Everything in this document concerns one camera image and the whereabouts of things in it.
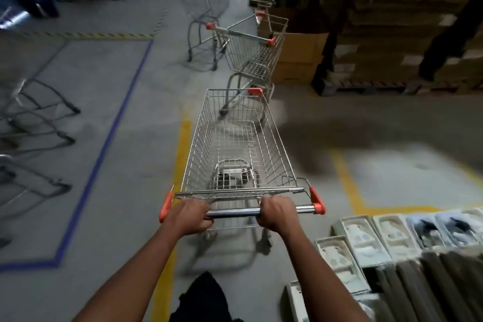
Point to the person's left fingers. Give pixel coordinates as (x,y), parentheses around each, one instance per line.
(203,216)

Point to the stack of brown cardboard boxes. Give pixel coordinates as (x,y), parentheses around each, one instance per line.
(403,16)

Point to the pile of white product boxes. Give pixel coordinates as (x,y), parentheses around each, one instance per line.
(381,246)

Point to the person's right hand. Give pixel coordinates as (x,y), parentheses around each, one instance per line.
(277,214)

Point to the person's right forearm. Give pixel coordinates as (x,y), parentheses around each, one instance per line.
(320,280)

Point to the person's left forearm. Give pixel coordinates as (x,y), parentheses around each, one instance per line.
(130,280)

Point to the person's left hand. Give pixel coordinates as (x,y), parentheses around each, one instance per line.
(188,217)

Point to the row of dark flat packages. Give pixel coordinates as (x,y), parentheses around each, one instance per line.
(430,286)

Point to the person's dark trouser leg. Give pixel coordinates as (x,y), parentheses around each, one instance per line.
(203,301)

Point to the wooden pallet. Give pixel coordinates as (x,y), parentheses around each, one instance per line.
(392,86)

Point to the brown cardboard box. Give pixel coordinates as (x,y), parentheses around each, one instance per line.
(298,57)

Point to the person's right fingers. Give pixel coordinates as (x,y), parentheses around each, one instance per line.
(266,212)

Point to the row of nested metal carts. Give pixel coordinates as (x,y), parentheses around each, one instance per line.
(30,137)

